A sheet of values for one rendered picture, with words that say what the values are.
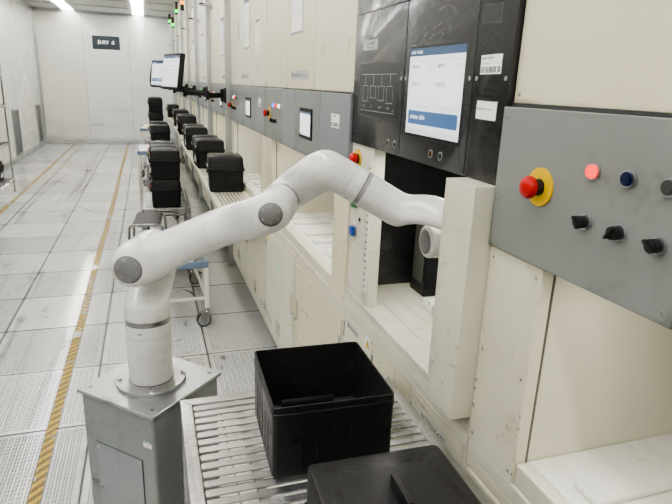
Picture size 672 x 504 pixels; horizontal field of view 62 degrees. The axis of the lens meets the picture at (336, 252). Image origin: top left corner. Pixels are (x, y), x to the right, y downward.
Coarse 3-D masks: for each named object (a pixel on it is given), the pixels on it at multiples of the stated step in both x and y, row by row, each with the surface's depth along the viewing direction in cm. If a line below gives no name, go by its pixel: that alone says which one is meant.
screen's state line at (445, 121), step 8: (408, 112) 149; (416, 112) 144; (424, 112) 140; (432, 112) 136; (408, 120) 149; (416, 120) 145; (424, 120) 140; (432, 120) 136; (440, 120) 133; (448, 120) 129; (456, 120) 126; (448, 128) 129
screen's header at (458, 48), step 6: (420, 48) 140; (426, 48) 137; (432, 48) 134; (438, 48) 132; (444, 48) 129; (450, 48) 127; (456, 48) 124; (462, 48) 122; (414, 54) 144; (420, 54) 140; (426, 54) 138; (432, 54) 135
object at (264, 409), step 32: (256, 352) 141; (288, 352) 144; (320, 352) 147; (352, 352) 150; (256, 384) 140; (288, 384) 147; (320, 384) 150; (352, 384) 152; (384, 384) 130; (256, 416) 142; (288, 416) 118; (320, 416) 120; (352, 416) 123; (384, 416) 125; (288, 448) 120; (320, 448) 123; (352, 448) 125; (384, 448) 128
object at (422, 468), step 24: (360, 456) 114; (384, 456) 114; (408, 456) 115; (432, 456) 115; (312, 480) 107; (336, 480) 107; (360, 480) 107; (384, 480) 107; (408, 480) 107; (432, 480) 108; (456, 480) 108
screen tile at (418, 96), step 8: (416, 64) 143; (424, 64) 139; (432, 64) 135; (416, 72) 143; (424, 72) 139; (432, 72) 135; (432, 80) 135; (416, 88) 144; (416, 96) 144; (424, 96) 140; (416, 104) 144; (424, 104) 140
